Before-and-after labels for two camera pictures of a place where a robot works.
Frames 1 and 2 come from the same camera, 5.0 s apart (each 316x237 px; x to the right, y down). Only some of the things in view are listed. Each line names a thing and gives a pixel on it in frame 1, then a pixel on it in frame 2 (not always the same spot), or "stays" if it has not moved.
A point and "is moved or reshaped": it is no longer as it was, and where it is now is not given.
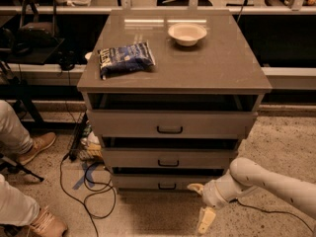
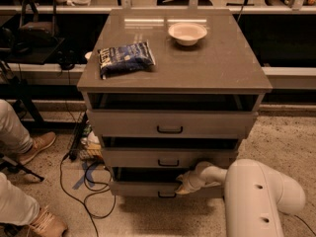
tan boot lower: [47, 224] stays
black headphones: [67, 59] stays
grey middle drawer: [165, 158] stays
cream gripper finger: [197, 187] -> [185, 178]
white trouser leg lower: [17, 207] stays
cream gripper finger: [206, 216] -> [185, 188]
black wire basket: [85, 144] stays
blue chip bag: [124, 59] stays
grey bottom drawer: [161, 181] is moved or reshaped
